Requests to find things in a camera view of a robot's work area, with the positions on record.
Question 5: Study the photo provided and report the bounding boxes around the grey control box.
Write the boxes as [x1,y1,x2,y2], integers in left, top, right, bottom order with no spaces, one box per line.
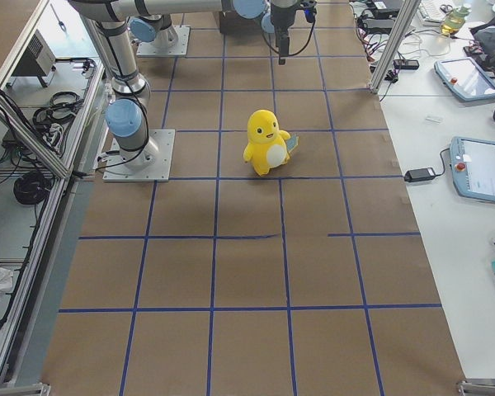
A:
[12,30,56,87]

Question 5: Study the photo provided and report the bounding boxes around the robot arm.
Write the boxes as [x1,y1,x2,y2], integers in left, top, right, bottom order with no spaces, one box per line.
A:
[69,0,301,65]
[70,1,162,182]

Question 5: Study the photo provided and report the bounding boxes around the coiled black cables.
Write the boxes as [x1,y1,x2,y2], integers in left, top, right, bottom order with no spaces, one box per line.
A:
[12,171,53,206]

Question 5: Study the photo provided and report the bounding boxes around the blue teach pendant far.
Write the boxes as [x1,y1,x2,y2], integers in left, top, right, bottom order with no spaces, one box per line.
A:
[434,58,495,102]

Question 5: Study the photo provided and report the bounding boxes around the yellow plush toy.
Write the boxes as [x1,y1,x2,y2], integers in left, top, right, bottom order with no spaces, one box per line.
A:
[243,110,299,177]

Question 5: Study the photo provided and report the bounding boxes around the aluminium frame post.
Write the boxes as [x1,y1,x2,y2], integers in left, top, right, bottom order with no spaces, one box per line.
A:
[369,0,421,94]

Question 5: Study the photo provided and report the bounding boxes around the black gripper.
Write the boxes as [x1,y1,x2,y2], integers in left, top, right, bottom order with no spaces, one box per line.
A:
[270,0,299,65]

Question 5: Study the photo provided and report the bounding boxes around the yellow liquid bottle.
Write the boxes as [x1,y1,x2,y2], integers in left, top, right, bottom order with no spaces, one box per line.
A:
[440,3,471,36]

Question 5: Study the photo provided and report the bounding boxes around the blue teach pendant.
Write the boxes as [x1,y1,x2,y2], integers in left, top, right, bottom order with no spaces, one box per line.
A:
[434,58,495,102]
[449,136,495,204]

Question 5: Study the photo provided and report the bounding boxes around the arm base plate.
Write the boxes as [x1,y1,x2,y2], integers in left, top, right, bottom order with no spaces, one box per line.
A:
[136,25,191,58]
[102,129,175,182]

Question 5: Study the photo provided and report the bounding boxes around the blue teach pendant near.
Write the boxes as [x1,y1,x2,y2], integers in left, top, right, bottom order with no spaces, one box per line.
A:
[449,136,495,204]

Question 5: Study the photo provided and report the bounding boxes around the black power adapter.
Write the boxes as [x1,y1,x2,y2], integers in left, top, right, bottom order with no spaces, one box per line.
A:
[403,167,437,183]

